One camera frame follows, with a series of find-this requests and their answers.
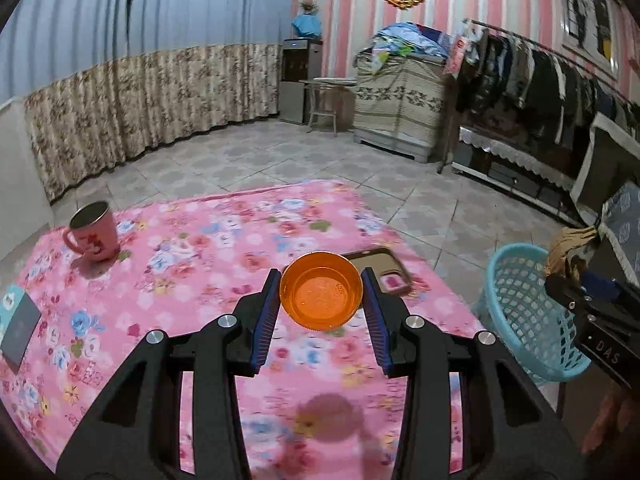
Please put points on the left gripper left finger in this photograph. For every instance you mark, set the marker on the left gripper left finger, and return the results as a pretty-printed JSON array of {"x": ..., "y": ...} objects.
[{"x": 171, "y": 410}]

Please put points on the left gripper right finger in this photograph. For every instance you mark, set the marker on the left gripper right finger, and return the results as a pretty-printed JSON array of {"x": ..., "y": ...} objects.
[{"x": 471, "y": 412}]

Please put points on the brown paper bag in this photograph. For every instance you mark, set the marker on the brown paper bag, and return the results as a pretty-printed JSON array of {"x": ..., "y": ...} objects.
[{"x": 565, "y": 255}]

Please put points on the person's right hand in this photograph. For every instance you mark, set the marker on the person's right hand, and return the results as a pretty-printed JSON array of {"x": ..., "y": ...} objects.
[{"x": 618, "y": 411}]

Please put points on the teal plastic basket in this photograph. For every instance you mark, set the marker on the teal plastic basket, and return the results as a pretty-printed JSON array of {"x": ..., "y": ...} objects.
[{"x": 536, "y": 330}]

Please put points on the blue patterned sofa cover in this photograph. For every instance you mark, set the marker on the blue patterned sofa cover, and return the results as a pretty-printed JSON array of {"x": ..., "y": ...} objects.
[{"x": 620, "y": 226}]

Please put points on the light blue tissue box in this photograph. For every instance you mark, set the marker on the light blue tissue box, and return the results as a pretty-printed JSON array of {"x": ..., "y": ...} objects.
[{"x": 19, "y": 318}]

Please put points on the brown phone case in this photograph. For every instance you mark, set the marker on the brown phone case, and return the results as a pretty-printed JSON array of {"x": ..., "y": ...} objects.
[{"x": 391, "y": 274}]

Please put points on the pink metal mug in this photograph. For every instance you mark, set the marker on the pink metal mug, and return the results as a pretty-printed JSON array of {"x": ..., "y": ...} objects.
[{"x": 92, "y": 232}]

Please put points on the clothes rack with garments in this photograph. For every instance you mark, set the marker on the clothes rack with garments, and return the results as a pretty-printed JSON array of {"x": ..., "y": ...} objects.
[{"x": 534, "y": 124}]

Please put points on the white cabinet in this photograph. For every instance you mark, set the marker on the white cabinet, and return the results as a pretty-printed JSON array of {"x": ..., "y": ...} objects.
[{"x": 25, "y": 208}]

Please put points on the covered storage chest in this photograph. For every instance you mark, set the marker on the covered storage chest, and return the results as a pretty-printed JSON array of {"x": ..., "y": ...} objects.
[{"x": 401, "y": 106}]

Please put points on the pile of clothes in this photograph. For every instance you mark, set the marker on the pile of clothes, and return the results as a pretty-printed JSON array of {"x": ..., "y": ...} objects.
[{"x": 410, "y": 38}]

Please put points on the small metal stool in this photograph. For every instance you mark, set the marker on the small metal stool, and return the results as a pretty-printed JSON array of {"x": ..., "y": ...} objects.
[{"x": 331, "y": 102}]

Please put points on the blue floral curtain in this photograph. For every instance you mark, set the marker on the blue floral curtain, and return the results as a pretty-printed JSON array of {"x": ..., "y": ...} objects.
[{"x": 103, "y": 81}]

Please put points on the water dispenser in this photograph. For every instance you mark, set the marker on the water dispenser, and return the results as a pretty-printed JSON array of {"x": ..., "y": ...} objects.
[{"x": 301, "y": 61}]

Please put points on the blue potted plant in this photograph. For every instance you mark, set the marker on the blue potted plant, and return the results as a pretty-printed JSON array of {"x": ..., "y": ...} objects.
[{"x": 307, "y": 23}]

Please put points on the window picture on wall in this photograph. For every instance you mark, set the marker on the window picture on wall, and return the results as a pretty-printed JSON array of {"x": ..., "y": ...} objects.
[{"x": 590, "y": 32}]

